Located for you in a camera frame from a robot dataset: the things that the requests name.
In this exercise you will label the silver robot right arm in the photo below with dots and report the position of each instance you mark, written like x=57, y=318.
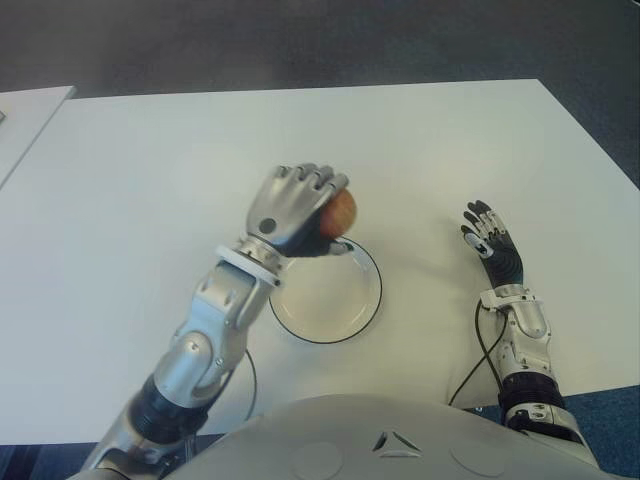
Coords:
x=530, y=350

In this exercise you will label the white side table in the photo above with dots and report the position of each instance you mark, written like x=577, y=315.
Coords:
x=27, y=127

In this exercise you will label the white plate with black rim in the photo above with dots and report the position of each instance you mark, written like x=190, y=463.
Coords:
x=330, y=305

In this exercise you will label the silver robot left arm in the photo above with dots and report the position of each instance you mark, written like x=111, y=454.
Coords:
x=200, y=350

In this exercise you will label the grey robot torso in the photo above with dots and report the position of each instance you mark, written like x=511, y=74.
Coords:
x=380, y=445

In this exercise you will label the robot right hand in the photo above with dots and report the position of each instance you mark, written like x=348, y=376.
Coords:
x=505, y=260

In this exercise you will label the red apple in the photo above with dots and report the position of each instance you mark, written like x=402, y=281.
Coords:
x=340, y=215

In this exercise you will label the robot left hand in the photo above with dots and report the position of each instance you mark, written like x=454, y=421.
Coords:
x=285, y=210

